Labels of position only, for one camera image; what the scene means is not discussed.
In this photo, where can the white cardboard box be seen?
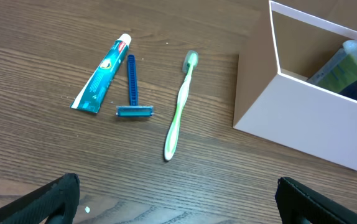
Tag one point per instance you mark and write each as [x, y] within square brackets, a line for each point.
[275, 98]

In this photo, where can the clear bottle dark liquid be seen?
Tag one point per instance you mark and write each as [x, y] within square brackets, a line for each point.
[339, 74]

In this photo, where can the teal toothpaste tube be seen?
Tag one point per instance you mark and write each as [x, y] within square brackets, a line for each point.
[92, 94]

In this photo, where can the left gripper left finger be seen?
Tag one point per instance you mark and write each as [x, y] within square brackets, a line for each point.
[55, 202]

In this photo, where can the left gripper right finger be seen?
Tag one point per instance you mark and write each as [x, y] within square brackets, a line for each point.
[298, 204]

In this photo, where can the green white toothbrush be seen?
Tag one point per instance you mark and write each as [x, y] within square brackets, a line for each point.
[190, 63]

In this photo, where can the blue disposable razor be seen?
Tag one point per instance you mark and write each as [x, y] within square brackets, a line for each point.
[133, 109]

